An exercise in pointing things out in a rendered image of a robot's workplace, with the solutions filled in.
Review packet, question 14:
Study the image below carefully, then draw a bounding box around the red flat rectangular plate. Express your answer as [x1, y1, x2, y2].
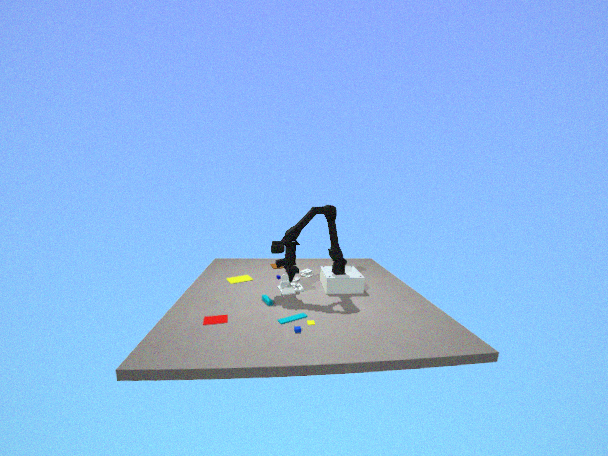
[203, 315, 227, 325]

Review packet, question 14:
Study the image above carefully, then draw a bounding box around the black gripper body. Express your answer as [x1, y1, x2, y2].
[284, 253, 299, 274]

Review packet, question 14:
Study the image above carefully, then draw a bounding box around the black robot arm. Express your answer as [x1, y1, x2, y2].
[271, 205, 347, 275]

